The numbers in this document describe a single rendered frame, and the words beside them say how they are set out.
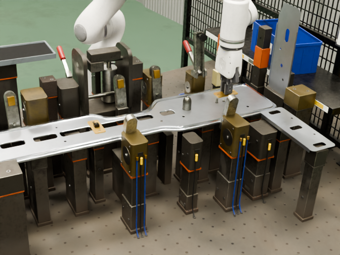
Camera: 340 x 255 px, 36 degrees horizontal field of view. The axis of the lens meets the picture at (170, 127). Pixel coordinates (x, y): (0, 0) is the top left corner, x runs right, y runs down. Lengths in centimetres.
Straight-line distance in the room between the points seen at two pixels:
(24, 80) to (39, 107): 273
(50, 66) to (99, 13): 270
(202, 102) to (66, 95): 49
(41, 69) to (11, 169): 322
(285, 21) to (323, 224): 74
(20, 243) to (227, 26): 93
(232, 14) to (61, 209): 88
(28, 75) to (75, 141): 296
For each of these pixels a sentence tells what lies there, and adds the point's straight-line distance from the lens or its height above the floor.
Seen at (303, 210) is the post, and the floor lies 75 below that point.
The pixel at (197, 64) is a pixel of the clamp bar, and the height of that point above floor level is 110.
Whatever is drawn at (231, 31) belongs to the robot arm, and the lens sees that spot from 176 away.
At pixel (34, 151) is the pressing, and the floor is 100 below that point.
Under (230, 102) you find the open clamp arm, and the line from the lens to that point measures 174.
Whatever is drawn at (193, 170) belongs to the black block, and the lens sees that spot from 177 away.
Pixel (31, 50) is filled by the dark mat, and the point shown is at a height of 116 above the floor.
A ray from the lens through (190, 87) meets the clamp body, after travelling 205.
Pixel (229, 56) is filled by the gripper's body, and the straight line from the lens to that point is 179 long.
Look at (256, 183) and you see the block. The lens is 194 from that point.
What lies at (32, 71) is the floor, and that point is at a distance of 469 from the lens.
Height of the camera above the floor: 188
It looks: 30 degrees down
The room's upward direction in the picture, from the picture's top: 3 degrees clockwise
